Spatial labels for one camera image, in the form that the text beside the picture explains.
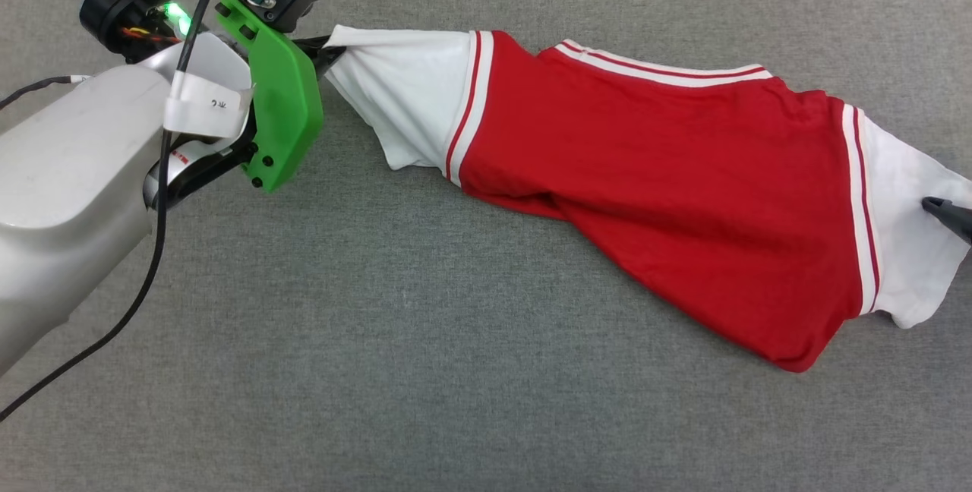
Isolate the red and white shirt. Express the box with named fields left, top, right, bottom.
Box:
left=323, top=24, right=972, bottom=374

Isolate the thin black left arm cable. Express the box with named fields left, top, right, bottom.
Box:
left=0, top=75, right=93, bottom=110

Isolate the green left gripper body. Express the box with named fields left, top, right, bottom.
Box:
left=215, top=0, right=326, bottom=194

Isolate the white tape label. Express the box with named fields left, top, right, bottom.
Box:
left=163, top=70, right=254, bottom=138

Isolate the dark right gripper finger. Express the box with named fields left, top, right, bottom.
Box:
left=921, top=197, right=972, bottom=246

